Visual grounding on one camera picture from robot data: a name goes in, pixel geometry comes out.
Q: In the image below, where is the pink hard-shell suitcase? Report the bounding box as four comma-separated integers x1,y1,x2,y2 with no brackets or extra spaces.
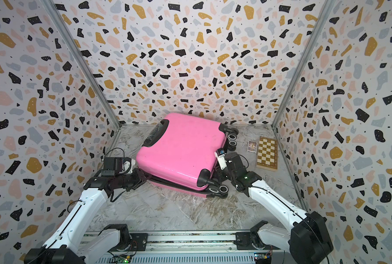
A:
136,113,239,199

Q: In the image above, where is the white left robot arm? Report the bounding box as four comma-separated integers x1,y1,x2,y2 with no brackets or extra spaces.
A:
24,169,150,264

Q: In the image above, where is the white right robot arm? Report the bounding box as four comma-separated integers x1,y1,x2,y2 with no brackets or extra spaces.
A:
217,152,333,264

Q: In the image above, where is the purple playing card box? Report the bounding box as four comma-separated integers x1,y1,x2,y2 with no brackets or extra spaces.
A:
247,140,258,153

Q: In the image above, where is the wooden folding chessboard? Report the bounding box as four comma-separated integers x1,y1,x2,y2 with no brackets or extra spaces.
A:
256,136,278,171

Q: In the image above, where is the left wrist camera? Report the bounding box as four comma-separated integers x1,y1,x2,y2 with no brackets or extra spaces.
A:
101,157,133,177

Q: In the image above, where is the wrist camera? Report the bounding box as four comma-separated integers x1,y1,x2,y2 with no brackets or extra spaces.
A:
215,148,227,170
101,157,133,177

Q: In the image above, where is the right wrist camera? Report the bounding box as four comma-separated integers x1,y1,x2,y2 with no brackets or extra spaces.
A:
215,148,227,170

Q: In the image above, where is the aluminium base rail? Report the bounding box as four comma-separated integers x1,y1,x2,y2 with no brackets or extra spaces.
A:
96,230,295,264

